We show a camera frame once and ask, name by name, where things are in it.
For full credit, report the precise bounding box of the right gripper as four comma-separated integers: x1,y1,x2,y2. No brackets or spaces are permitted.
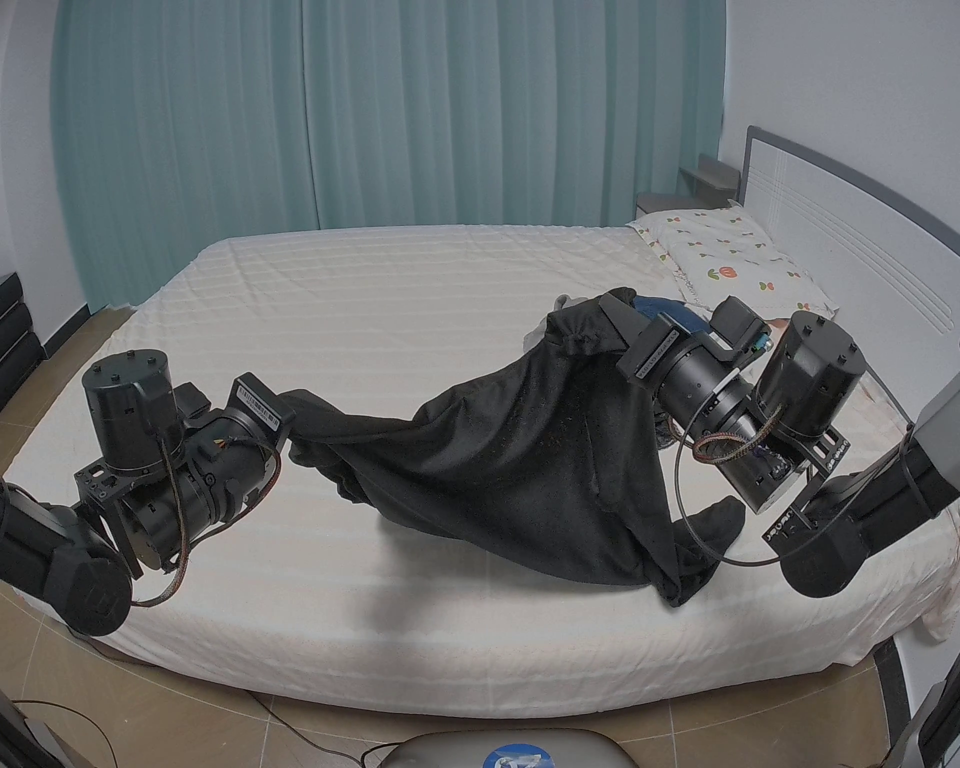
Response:
616,313,753,444

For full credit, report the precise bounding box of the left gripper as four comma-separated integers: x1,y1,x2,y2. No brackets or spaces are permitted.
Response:
183,375,297,526

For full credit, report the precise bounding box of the black T-shirt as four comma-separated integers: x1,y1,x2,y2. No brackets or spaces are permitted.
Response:
285,287,747,610

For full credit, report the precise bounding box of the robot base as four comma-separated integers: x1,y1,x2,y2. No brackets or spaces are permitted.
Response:
388,729,633,768

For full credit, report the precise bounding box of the pile of clothes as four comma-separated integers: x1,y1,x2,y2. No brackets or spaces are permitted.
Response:
522,292,714,451

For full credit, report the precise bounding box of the bed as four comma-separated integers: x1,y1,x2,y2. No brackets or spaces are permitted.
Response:
11,126,960,721

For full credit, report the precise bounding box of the white printed pillow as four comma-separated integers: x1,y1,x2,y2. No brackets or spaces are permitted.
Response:
626,206,840,320

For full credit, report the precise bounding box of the grey bedside table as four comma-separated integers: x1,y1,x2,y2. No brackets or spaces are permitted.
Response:
636,153,745,220

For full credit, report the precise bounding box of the black chest of drawers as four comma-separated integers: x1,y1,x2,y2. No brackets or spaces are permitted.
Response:
0,271,45,410

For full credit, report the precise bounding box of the blue-green curtain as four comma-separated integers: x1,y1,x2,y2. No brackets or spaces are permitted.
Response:
51,0,729,316

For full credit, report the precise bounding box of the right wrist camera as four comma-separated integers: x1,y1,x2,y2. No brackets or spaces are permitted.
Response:
690,296,775,370

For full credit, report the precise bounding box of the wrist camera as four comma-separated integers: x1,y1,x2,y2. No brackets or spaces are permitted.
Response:
174,381,228,426
690,296,775,370

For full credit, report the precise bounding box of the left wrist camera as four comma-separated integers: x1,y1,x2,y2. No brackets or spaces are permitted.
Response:
174,381,228,426

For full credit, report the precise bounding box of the black cable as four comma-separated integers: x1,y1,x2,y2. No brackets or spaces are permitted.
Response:
0,699,155,768
862,367,920,429
129,438,189,610
247,691,402,768
672,420,785,565

